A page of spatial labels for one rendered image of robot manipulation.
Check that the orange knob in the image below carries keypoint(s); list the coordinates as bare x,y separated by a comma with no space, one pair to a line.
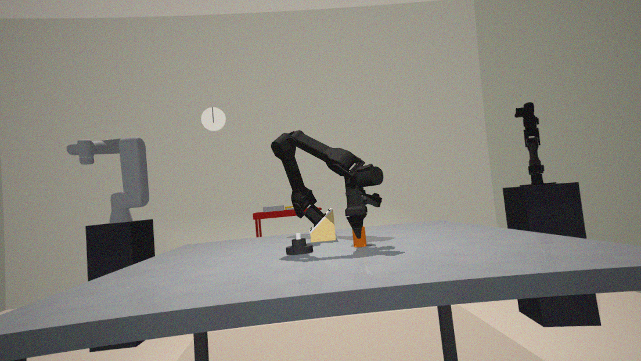
359,242

